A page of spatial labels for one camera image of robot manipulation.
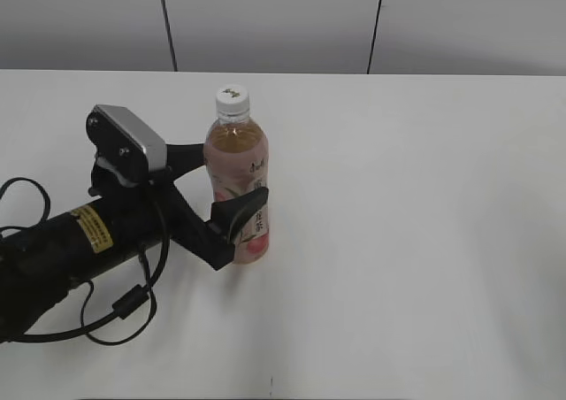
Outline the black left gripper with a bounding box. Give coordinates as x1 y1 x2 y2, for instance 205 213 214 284
89 143 269 270

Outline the pink peach tea bottle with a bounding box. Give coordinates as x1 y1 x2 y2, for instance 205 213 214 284
203 104 270 265

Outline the white bottle cap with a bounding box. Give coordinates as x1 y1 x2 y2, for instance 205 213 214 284
215 84 250 115

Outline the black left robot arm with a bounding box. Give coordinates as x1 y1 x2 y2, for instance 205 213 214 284
1 144 269 343

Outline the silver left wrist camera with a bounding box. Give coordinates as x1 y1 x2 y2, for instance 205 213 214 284
86 104 167 188

